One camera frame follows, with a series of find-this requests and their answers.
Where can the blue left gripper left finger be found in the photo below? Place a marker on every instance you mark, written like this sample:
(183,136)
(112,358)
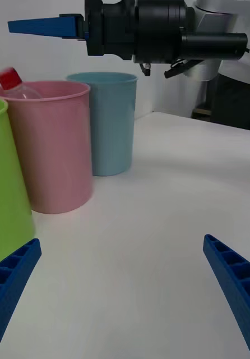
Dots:
(13,280)

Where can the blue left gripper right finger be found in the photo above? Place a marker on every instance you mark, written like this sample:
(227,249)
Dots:
(237,283)

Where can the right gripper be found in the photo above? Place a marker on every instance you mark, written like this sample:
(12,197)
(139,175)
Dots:
(111,28)

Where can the clear bottle with red cap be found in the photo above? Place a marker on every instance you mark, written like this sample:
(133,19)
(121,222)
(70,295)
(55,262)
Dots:
(8,78)

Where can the green plastic bin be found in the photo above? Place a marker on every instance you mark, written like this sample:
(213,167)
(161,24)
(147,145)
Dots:
(7,182)

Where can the pale blue plastic bin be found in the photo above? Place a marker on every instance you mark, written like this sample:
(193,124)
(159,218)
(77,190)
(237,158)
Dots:
(111,126)

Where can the pink plastic bin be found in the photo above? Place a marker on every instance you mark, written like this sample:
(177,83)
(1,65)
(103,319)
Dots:
(55,154)

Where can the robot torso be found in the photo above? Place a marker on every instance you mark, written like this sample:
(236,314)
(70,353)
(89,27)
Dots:
(237,106)

